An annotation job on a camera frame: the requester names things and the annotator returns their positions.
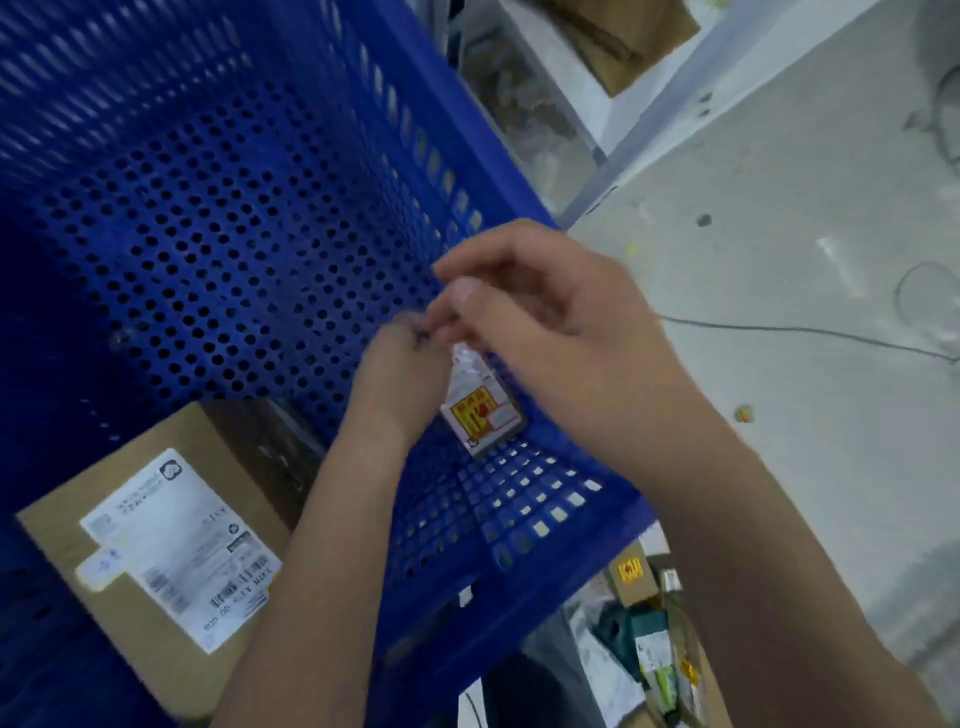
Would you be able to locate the person's left hand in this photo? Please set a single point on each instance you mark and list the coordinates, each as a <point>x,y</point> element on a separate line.
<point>397,382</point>

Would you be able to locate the person's right hand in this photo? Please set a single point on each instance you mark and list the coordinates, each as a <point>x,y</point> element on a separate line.
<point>585,352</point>

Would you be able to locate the small box handwritten label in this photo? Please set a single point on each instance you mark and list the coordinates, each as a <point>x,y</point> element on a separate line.
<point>480,412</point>

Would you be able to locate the pile of small parcels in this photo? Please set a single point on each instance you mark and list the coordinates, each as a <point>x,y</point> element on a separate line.
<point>628,574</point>

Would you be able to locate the blue plastic crate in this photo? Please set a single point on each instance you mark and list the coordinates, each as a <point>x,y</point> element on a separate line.
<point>225,225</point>

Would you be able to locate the large brown box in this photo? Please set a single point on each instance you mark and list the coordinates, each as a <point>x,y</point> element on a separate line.
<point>60,540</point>

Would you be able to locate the person's left forearm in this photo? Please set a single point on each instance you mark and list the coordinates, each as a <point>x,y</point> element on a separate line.
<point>315,600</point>

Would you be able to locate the person's right leg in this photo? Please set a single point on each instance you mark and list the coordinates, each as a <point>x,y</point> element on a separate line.
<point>555,675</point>

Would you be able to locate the crumpled yellow wrapper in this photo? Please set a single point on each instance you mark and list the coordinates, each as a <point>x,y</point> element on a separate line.
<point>743,414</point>

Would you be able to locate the white metal shelf rack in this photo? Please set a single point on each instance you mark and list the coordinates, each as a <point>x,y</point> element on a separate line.
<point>660,112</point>

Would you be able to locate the heap of torn brown cartons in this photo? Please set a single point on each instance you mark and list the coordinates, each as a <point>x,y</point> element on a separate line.
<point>622,37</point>

